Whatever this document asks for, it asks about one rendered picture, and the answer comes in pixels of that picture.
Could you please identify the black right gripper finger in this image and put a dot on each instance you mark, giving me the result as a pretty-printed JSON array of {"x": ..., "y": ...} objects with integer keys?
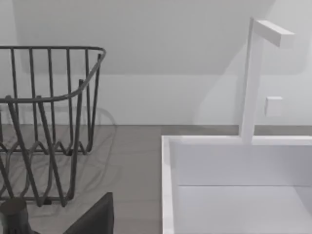
[{"x": 100, "y": 217}]

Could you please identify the dark round-topped object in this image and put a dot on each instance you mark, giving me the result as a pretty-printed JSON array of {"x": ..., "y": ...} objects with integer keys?
[{"x": 14, "y": 217}]

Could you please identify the tall white tap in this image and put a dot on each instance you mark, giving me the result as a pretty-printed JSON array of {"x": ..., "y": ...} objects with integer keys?
[{"x": 252, "y": 80}]

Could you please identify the white sink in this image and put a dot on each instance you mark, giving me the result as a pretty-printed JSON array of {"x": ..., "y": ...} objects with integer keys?
[{"x": 234, "y": 185}]

